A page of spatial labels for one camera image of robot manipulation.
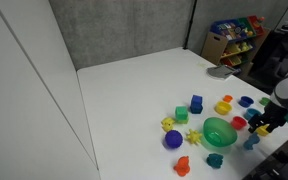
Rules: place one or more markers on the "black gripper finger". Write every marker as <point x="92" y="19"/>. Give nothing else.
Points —
<point x="254" y="122"/>
<point x="272" y="127"/>

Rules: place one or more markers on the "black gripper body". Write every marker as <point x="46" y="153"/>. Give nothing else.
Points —
<point x="276" y="114"/>

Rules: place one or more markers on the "light blue rubber toy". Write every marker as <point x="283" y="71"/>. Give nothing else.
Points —
<point x="251" y="141"/>

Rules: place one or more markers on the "green translucent plastic bowl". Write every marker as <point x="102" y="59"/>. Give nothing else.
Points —
<point x="225" y="136"/>

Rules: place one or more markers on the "teal rubber toy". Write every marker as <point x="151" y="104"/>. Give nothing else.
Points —
<point x="214" y="161"/>

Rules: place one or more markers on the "yellow spiky rubber toy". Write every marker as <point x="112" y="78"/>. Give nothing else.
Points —
<point x="194" y="137"/>

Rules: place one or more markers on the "orange rubber toy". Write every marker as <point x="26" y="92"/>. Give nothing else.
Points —
<point x="182" y="165"/>

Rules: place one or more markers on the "wooden toy storage shelf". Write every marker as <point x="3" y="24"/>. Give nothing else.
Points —
<point x="212" y="46"/>

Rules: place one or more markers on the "yellow duck rubber toy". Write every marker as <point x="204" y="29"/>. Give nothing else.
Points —
<point x="167" y="124"/>

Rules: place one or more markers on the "small yellow cup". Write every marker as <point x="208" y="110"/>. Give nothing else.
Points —
<point x="262" y="131"/>

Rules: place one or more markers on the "light blue cup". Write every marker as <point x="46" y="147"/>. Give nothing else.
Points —
<point x="250" y="112"/>

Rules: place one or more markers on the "red cup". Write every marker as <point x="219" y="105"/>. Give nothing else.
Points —
<point x="238" y="122"/>

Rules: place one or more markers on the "dark blue cup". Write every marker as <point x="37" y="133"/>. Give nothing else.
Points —
<point x="246" y="101"/>

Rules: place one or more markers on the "large yellow cup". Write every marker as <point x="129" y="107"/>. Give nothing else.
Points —
<point x="223" y="108"/>

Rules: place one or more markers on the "small orange cup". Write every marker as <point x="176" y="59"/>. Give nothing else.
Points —
<point x="227" y="98"/>

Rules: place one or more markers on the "black office chair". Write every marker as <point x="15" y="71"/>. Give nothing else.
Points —
<point x="274" y="56"/>

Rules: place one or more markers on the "grey folded cloth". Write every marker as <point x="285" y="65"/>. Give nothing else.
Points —
<point x="221" y="72"/>

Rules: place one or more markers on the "blue soft cube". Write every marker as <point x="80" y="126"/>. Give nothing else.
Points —
<point x="196" y="103"/>

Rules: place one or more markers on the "green soft cube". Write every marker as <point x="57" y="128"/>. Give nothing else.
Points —
<point x="181" y="113"/>

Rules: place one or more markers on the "purple textured ball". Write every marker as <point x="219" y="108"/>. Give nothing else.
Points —
<point x="173" y="139"/>

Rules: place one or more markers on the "red storage bin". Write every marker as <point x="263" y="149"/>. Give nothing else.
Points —
<point x="255" y="25"/>

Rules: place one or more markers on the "green storage bin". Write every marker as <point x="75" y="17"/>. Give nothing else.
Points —
<point x="242" y="24"/>

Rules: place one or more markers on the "blue storage bin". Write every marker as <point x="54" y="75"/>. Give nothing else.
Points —
<point x="224" y="28"/>

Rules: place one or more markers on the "black vertical pole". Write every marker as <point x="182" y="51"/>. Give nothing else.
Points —
<point x="189" y="26"/>

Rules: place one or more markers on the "black metal frame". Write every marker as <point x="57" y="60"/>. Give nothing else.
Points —
<point x="284" y="163"/>

